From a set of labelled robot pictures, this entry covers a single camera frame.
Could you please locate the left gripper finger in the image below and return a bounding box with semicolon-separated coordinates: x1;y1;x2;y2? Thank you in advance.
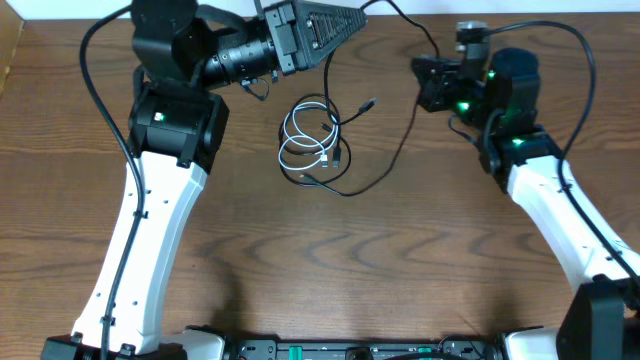
295;1;367;40
299;22;367;70

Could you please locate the black USB cable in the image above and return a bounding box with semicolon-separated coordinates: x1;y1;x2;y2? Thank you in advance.
277;0;441;198

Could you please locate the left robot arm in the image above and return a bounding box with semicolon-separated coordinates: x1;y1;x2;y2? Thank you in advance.
42;0;367;359

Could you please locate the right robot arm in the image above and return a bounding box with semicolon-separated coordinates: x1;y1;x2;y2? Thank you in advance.
411;48;639;359

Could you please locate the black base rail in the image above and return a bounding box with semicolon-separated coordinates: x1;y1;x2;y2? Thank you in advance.
221;336;506;360

